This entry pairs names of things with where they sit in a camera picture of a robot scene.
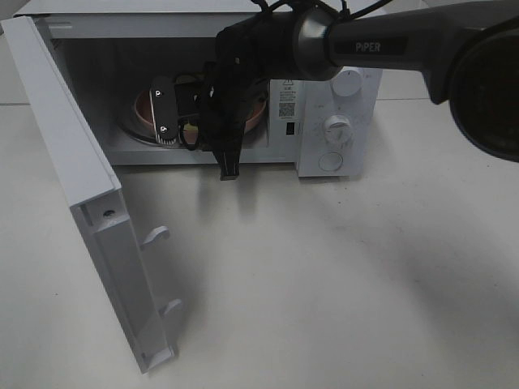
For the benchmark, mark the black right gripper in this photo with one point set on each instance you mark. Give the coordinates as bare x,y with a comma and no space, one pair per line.
232,87

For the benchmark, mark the pink round plate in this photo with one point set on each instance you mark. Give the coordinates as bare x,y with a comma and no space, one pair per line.
142,109

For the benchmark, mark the round door release button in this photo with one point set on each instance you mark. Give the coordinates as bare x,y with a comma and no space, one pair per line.
330,161

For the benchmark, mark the white timer knob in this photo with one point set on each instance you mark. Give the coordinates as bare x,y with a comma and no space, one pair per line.
338,129

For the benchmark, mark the white microwave door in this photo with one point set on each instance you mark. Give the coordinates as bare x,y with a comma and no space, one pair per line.
93,193

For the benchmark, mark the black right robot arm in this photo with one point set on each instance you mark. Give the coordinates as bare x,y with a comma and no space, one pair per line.
467,54

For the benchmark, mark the white warning label sticker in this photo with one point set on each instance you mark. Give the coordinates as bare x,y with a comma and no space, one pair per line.
287,99

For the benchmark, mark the glass microwave turntable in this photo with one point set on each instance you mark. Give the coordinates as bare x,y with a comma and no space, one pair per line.
257,139

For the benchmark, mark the white microwave oven body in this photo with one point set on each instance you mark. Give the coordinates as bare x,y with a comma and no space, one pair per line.
110,51

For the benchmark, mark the white upper power knob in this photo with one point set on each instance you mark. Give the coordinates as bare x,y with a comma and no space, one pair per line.
348,81

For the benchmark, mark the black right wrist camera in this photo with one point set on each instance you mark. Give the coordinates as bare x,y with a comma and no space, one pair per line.
164,111

